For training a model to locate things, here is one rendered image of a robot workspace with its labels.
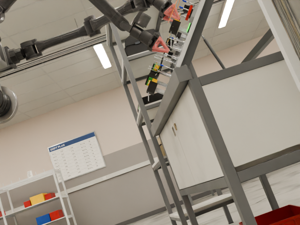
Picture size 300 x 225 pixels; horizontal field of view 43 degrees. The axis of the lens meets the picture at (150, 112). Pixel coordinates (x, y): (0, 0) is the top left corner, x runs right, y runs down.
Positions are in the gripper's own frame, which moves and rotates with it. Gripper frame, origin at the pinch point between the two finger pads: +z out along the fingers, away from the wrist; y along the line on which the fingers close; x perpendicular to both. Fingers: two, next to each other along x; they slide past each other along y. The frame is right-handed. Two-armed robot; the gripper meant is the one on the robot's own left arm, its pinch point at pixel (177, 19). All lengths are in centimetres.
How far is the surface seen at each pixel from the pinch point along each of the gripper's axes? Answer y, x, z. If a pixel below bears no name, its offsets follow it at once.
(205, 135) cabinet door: -20, 38, 48
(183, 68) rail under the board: -27.3, 26.1, 22.8
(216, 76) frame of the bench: -27.0, 18.9, 34.4
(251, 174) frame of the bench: -28, 39, 70
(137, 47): 105, -8, -32
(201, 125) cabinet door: -20, 36, 44
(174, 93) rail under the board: -12.2, 31.8, 25.9
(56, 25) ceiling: 369, -26, -216
